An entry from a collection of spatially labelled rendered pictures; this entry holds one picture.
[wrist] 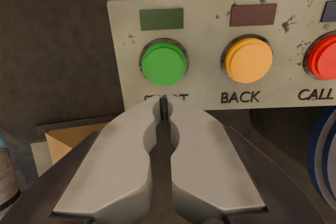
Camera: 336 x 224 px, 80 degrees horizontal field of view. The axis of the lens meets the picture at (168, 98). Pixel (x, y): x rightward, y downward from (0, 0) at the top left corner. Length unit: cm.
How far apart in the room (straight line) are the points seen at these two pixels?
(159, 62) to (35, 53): 80
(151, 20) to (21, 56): 84
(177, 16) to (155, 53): 3
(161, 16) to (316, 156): 41
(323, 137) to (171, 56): 38
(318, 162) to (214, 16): 39
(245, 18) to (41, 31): 83
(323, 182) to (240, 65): 38
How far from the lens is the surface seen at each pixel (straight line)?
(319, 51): 22
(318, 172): 51
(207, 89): 20
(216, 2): 18
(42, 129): 96
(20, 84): 99
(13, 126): 105
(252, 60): 19
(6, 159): 65
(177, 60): 18
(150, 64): 18
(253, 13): 19
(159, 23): 18
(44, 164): 88
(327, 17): 22
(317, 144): 49
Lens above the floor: 79
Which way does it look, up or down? 81 degrees down
